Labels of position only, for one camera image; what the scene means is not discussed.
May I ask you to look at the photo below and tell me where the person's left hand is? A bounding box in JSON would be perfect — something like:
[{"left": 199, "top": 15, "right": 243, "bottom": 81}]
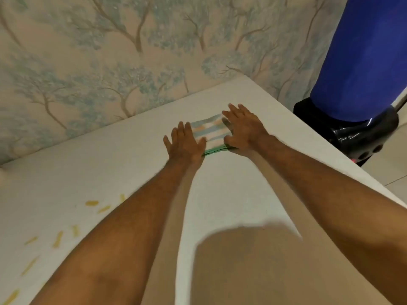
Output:
[{"left": 163, "top": 121, "right": 207, "bottom": 171}]

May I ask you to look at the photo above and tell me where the person's right hand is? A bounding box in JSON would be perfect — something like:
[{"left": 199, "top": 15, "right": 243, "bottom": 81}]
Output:
[{"left": 221, "top": 104, "right": 271, "bottom": 158}]

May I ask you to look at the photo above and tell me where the striped cloth green edge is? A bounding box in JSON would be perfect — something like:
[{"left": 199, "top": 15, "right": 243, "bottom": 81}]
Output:
[{"left": 190, "top": 113, "right": 236, "bottom": 156}]

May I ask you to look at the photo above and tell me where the person's left forearm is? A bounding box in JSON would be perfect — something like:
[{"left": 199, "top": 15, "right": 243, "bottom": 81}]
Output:
[{"left": 29, "top": 158, "right": 205, "bottom": 305}]

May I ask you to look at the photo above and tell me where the person's right forearm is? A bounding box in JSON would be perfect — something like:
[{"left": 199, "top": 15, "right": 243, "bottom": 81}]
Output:
[{"left": 247, "top": 134, "right": 407, "bottom": 305}]

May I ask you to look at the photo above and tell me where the white sheet with yellow dashes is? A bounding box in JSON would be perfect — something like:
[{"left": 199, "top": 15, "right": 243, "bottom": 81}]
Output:
[{"left": 0, "top": 75, "right": 407, "bottom": 305}]

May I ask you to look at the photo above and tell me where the black glossy base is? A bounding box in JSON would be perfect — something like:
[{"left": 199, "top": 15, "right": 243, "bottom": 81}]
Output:
[{"left": 293, "top": 98, "right": 400, "bottom": 167}]

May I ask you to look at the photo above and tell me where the blue cylinder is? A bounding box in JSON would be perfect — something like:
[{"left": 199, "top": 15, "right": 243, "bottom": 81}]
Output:
[{"left": 310, "top": 0, "right": 407, "bottom": 123}]

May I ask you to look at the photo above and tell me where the metal rod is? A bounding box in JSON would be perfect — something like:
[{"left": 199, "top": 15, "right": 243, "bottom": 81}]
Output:
[{"left": 390, "top": 91, "right": 407, "bottom": 112}]

